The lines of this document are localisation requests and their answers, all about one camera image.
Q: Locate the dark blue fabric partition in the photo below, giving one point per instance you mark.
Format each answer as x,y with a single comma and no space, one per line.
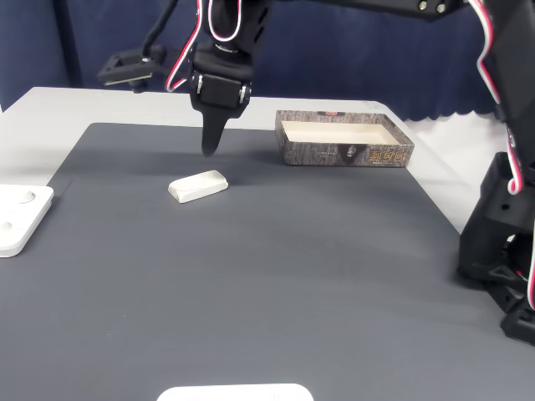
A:
355,62

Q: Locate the bark patterned cardboard box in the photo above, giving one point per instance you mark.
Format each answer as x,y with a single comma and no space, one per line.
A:
317,154

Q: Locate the white plastic tray with dimples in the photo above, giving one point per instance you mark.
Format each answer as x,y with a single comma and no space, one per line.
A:
21,217

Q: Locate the grey table mat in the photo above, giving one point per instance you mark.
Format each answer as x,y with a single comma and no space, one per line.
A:
251,292

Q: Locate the white block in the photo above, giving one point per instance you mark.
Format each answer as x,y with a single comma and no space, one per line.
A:
198,186

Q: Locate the black gripper camera with mount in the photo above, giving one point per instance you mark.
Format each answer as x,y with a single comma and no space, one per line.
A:
125,69

